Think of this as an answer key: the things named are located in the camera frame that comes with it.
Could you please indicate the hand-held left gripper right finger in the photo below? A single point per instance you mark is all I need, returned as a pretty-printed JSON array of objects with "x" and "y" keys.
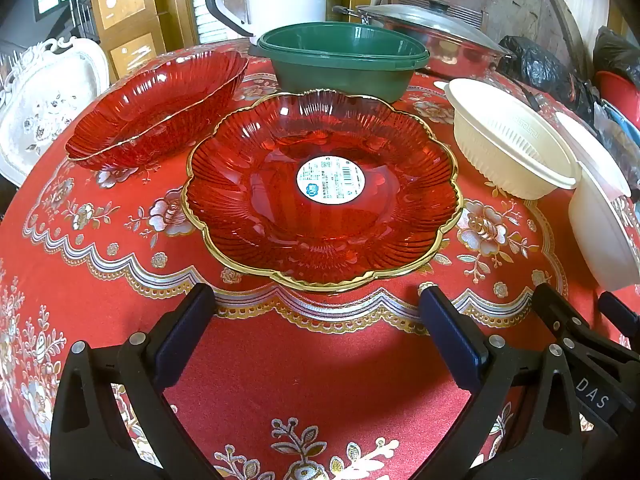
[{"x": 450, "y": 340}]

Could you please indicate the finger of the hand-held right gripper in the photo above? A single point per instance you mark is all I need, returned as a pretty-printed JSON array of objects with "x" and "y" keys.
[
  {"x": 620, "y": 317},
  {"x": 555, "y": 310}
]

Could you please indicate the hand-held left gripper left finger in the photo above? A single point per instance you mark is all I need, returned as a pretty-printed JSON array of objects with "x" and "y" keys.
[{"x": 184, "y": 342}]

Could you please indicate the white smooth bowl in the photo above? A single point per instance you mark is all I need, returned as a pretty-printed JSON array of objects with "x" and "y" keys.
[{"x": 595, "y": 240}]

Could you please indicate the red scalloped plate with sticker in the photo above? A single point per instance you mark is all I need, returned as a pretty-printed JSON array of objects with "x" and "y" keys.
[{"x": 250, "y": 220}]

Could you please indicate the cream ribbed plastic bowl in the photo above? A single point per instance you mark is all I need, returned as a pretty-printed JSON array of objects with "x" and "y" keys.
[{"x": 505, "y": 160}]

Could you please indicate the green plastic bowl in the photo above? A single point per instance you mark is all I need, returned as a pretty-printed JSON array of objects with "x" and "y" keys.
[{"x": 340, "y": 75}]

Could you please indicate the red floral tablecloth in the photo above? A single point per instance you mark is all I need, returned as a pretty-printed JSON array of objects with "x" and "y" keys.
[{"x": 300, "y": 360}]

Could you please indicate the red basin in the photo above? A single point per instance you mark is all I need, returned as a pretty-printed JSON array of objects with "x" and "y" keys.
[{"x": 620, "y": 90}]

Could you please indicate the black plastic bag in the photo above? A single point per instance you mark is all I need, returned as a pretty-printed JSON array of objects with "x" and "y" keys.
[
  {"x": 540, "y": 65},
  {"x": 617, "y": 50}
]

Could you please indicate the white carved floral chair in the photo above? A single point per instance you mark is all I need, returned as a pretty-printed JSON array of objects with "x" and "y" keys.
[{"x": 45, "y": 105}]

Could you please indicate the white louvre shutter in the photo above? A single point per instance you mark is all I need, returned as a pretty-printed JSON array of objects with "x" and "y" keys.
[{"x": 200, "y": 5}]

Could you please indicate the brown wooden door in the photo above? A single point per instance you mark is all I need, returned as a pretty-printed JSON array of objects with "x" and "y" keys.
[{"x": 125, "y": 5}]

